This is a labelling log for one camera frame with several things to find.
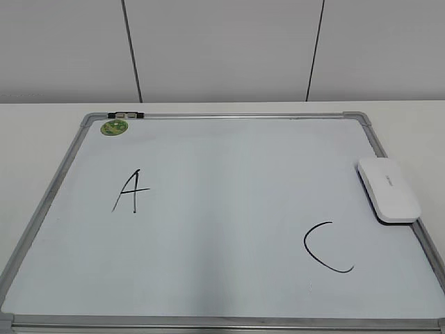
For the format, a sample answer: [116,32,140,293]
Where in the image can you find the round green magnet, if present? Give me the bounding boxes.
[100,119,129,136]

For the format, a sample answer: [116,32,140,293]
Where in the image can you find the white board with metal frame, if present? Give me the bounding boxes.
[1,112,444,333]

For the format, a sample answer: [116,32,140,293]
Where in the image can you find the white rectangular board eraser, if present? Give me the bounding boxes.
[357,157,421,225]

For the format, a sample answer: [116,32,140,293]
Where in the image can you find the black silver marker clip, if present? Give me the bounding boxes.
[107,111,145,119]

